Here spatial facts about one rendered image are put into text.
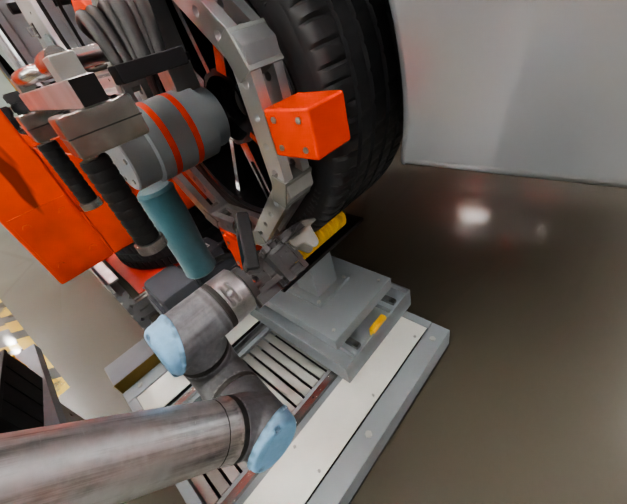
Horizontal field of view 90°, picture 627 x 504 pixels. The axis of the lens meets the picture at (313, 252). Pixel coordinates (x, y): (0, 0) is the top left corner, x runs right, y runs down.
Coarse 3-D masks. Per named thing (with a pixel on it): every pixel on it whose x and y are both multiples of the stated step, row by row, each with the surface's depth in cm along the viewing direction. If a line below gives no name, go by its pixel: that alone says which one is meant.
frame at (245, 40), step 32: (96, 0) 57; (192, 0) 41; (224, 0) 43; (224, 32) 40; (256, 32) 42; (256, 64) 42; (256, 96) 44; (288, 96) 47; (256, 128) 48; (288, 160) 54; (192, 192) 84; (288, 192) 52; (224, 224) 81; (256, 224) 68
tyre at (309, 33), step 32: (256, 0) 45; (288, 0) 41; (320, 0) 43; (352, 0) 46; (384, 0) 51; (288, 32) 44; (320, 32) 43; (352, 32) 46; (384, 32) 51; (288, 64) 47; (320, 64) 44; (352, 64) 47; (384, 64) 52; (352, 96) 48; (384, 96) 54; (352, 128) 51; (384, 128) 58; (320, 160) 55; (352, 160) 55; (384, 160) 67; (224, 192) 90; (320, 192) 60; (352, 192) 64; (288, 224) 75; (320, 224) 68
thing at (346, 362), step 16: (400, 288) 109; (384, 304) 105; (400, 304) 105; (272, 320) 111; (288, 320) 112; (368, 320) 104; (384, 320) 99; (288, 336) 108; (304, 336) 105; (352, 336) 98; (368, 336) 99; (384, 336) 103; (320, 352) 96; (336, 352) 97; (352, 352) 93; (368, 352) 97; (336, 368) 94; (352, 368) 92
